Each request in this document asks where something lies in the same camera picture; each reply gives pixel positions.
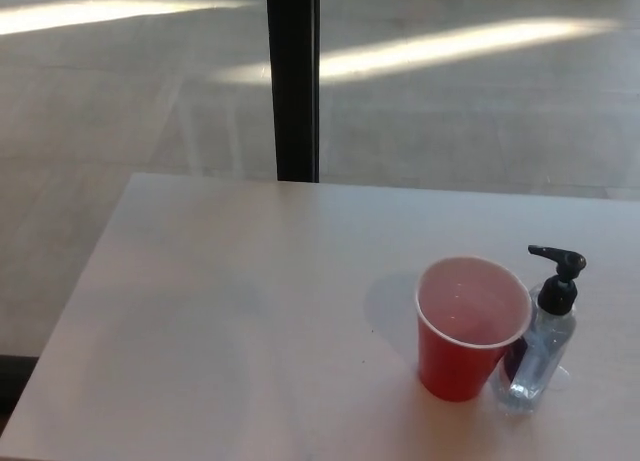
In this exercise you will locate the red plastic cup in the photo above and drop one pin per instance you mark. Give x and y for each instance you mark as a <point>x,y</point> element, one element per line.
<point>450,358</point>

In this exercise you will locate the black window frame post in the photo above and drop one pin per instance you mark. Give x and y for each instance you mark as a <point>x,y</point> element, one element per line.
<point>293,81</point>

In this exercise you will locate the clear soap bottle black pump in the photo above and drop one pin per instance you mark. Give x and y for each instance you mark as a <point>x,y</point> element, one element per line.
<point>537,341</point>

